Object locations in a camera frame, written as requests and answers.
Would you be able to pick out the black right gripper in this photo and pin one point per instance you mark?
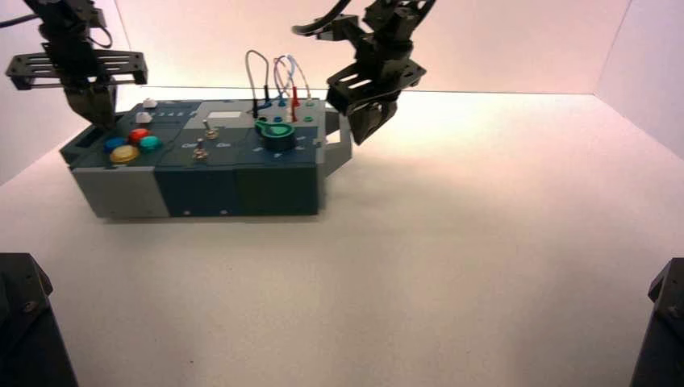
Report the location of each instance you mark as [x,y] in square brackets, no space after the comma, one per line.
[374,75]

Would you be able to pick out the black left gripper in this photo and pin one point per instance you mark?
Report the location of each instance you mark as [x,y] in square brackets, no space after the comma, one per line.
[75,66]

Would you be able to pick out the grey and teal task box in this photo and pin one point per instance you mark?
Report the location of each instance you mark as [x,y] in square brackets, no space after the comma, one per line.
[213,187]

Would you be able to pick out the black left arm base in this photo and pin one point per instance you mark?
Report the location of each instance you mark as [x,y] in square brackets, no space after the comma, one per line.
[27,331]

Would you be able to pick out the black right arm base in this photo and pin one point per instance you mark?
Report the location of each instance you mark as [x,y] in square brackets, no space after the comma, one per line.
[662,331]

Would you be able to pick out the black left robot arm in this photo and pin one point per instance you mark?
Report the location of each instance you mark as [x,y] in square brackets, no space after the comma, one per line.
[61,18]

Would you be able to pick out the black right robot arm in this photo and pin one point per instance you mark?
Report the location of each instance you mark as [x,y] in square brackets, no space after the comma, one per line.
[398,16]

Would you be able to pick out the blue round push button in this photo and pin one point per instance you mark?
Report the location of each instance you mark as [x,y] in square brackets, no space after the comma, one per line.
[115,143]

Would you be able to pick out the white slider knob up arrow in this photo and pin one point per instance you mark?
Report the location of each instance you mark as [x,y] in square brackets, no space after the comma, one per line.
[142,117]

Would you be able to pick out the red round push button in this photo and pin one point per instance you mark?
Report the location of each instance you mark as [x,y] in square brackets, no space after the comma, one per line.
[139,135]

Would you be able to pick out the white slider knob down arrow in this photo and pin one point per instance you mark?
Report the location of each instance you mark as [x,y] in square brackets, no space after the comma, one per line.
[150,103]

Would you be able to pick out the yellow round push button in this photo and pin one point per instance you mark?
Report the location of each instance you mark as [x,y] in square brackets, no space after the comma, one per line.
[124,155]

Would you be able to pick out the green round push button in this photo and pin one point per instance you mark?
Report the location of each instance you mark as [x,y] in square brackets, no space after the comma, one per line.
[150,142]

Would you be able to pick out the green teardrop rotary knob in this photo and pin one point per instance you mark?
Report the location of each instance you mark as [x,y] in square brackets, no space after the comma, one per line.
[276,134]

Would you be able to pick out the small metal toggle switch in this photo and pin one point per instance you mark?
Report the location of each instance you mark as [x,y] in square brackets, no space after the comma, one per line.
[200,152]
[209,131]

